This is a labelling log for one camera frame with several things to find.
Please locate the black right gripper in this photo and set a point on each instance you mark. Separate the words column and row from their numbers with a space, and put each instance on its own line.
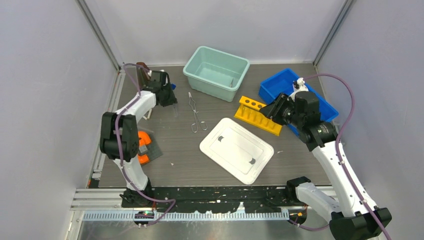
column 273, row 110

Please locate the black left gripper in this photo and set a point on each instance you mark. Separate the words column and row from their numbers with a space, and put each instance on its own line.
column 171, row 100

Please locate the white clay triangle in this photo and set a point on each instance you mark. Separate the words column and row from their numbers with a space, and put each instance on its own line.
column 147, row 115

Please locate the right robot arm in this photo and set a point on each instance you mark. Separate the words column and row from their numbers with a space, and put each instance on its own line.
column 353, row 215

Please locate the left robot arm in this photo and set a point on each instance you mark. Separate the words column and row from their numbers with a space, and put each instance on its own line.
column 119, row 135

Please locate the brown wooden metronome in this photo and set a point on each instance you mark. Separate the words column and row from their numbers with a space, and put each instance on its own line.
column 142, row 72

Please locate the blue divided plastic tray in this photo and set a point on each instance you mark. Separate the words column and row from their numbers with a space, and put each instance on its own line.
column 282, row 82

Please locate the yellow test tube rack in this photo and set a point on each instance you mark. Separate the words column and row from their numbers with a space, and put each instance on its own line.
column 249, row 112

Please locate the metal crucible tongs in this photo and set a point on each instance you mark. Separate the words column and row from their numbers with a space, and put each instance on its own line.
column 197, row 123

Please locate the white plastic bin lid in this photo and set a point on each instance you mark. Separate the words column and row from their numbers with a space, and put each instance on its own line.
column 237, row 150

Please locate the mint green plastic bin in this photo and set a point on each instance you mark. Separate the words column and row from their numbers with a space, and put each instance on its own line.
column 210, row 71

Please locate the grey brick plate orange piece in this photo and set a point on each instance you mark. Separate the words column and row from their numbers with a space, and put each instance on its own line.
column 149, row 148

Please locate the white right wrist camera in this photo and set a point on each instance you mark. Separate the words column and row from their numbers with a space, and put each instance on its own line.
column 299, row 85

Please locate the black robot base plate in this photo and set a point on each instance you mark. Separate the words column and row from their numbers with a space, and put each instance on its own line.
column 215, row 200

